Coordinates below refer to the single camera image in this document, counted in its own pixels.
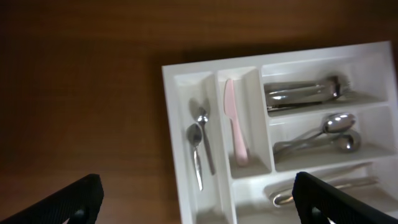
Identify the white plastic cutlery tray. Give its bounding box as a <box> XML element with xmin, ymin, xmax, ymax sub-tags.
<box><xmin>162</xmin><ymin>42</ymin><xmax>397</xmax><ymax>223</ymax></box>

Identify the small metal spoon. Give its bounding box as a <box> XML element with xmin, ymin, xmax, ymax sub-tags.
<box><xmin>187</xmin><ymin>123</ymin><xmax>203</xmax><ymax>191</ymax></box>
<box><xmin>197</xmin><ymin>107</ymin><xmax>216</xmax><ymax>175</ymax></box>

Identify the dark chopstick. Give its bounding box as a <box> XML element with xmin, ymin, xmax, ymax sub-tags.
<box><xmin>269</xmin><ymin>177</ymin><xmax>379</xmax><ymax>208</ymax></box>

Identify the metal fork in tray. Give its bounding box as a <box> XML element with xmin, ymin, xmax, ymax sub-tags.
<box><xmin>267</xmin><ymin>93</ymin><xmax>383</xmax><ymax>112</ymax></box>

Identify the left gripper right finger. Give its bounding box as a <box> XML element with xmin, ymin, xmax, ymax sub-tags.
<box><xmin>292</xmin><ymin>172</ymin><xmax>397</xmax><ymax>224</ymax></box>

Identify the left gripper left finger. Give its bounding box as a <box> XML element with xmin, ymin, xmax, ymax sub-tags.
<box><xmin>1</xmin><ymin>174</ymin><xmax>104</xmax><ymax>224</ymax></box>

